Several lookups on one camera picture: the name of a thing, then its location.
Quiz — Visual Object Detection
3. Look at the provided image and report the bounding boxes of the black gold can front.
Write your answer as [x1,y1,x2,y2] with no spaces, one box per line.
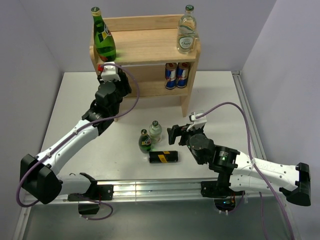
[148,150,179,164]

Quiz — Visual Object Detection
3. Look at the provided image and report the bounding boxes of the green bottle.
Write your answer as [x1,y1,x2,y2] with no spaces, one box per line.
[138,129,152,154]
[91,6,117,62]

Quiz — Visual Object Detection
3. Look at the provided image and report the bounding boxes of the large clear soda water bottle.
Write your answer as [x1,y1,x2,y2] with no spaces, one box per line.
[176,4,198,54]

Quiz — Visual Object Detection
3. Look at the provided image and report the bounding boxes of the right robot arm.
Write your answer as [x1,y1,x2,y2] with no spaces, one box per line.
[167,124,311,207]

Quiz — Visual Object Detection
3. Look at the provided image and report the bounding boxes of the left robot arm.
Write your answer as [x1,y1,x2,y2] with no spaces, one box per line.
[18,69,132,204]

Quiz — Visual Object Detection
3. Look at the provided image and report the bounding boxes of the wooden two-tier shelf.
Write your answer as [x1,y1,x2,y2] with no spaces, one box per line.
[104,14,201,117]

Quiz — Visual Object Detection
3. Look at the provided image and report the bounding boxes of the small clear glass bottle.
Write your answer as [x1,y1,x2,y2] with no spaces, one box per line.
[149,120,162,144]

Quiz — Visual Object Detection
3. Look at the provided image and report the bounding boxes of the left blue energy drink can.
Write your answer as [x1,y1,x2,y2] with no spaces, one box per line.
[164,62,178,90]

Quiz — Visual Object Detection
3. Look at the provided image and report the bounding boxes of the blue energy drink can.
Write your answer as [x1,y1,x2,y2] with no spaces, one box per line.
[176,62,190,89]
[164,62,178,90]

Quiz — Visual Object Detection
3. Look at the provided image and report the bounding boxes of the right blue energy drink can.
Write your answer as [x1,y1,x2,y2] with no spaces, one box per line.
[176,62,190,89]

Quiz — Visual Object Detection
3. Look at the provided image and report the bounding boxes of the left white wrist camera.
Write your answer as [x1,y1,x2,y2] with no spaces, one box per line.
[97,62,121,82]

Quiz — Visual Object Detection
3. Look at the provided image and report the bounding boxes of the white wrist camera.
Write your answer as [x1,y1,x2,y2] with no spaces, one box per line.
[97,62,121,82]
[186,110,207,132]

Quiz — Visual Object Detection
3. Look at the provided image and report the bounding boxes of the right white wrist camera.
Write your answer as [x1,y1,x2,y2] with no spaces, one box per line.
[186,110,207,132]

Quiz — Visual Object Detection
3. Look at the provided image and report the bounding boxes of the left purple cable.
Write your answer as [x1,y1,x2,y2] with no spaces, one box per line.
[16,63,140,221]

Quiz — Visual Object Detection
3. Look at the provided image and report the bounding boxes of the purple cable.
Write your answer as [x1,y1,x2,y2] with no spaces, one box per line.
[16,63,140,221]
[196,101,296,240]

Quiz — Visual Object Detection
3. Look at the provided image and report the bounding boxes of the aluminium frame rail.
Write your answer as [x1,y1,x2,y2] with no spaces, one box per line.
[12,70,301,240]

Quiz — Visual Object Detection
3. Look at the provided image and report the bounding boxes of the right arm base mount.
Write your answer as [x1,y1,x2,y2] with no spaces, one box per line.
[200,180,245,216]

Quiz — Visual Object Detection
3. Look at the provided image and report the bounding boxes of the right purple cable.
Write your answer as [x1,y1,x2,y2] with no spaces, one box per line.
[196,101,296,240]

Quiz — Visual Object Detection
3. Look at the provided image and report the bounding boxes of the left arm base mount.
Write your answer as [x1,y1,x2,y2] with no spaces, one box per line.
[67,184,114,221]

